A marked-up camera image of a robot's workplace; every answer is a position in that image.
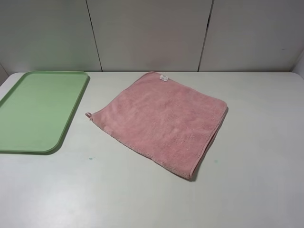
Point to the green plastic tray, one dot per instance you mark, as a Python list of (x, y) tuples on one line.
[(35, 114)]

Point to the pink fluffy towel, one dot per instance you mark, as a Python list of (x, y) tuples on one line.
[(163, 120)]

